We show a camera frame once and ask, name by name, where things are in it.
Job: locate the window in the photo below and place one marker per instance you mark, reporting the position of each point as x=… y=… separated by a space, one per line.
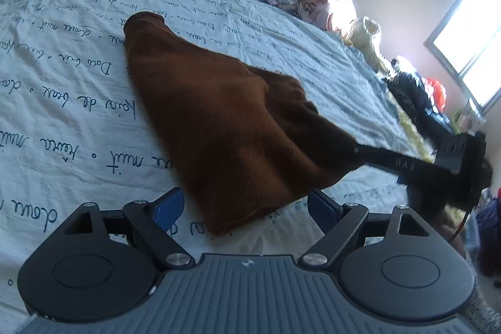
x=469 y=40

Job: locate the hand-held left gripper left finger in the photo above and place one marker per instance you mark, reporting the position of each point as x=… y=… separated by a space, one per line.
x=170 y=205

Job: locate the dark clothes pile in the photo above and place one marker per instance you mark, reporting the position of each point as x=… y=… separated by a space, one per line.
x=413 y=93

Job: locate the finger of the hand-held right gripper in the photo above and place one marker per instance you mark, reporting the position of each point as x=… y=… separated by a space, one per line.
x=391 y=158

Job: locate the yellow fringed blanket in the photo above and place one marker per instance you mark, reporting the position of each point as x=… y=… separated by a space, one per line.
x=413 y=130

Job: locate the orange cloth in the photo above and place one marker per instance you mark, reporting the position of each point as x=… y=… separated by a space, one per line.
x=437 y=90

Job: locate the peach crumpled cloth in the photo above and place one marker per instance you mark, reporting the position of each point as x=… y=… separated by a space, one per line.
x=313 y=4

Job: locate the white script-printed bed sheet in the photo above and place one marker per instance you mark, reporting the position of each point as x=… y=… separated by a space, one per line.
x=70 y=91

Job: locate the brown knit garment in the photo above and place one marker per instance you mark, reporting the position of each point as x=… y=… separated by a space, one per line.
x=219 y=115

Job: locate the cream fluffy cloth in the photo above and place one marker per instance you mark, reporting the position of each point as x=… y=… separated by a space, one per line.
x=366 y=35

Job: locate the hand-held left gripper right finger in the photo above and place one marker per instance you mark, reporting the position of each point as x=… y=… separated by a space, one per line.
x=319 y=207

